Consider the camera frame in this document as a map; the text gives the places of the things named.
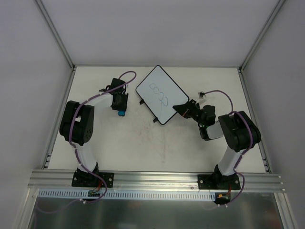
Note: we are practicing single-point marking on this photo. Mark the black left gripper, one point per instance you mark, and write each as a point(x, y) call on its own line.
point(120, 105)

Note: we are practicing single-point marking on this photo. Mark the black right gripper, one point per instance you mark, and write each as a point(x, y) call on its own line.
point(189, 110)

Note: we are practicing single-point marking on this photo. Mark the blue whiteboard eraser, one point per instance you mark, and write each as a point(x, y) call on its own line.
point(121, 113)

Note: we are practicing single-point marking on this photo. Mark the small black-framed whiteboard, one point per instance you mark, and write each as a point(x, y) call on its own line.
point(160, 93)

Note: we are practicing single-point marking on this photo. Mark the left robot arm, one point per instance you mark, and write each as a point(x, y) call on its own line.
point(78, 121)

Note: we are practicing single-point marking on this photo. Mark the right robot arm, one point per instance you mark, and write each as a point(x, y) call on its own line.
point(240, 133)

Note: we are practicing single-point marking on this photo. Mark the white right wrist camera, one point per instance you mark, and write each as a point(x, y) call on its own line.
point(201, 96)

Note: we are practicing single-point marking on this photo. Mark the whiteboard wire stand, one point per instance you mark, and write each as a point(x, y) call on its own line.
point(142, 102)

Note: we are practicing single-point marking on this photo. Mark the right aluminium frame post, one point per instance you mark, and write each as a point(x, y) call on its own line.
point(269, 21)

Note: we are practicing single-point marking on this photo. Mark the aluminium frame post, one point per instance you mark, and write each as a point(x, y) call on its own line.
point(46, 16)
point(269, 21)

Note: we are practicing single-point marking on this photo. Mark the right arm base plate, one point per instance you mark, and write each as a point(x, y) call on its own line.
point(218, 182)

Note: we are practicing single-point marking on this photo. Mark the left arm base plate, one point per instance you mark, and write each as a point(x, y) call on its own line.
point(84, 179)

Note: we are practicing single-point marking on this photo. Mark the white slotted cable duct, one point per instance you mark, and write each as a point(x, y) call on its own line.
point(125, 194)

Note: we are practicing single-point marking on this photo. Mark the aluminium mounting rail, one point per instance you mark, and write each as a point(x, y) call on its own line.
point(154, 181)

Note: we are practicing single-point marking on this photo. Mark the left aluminium frame post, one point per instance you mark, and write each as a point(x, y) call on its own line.
point(46, 16)

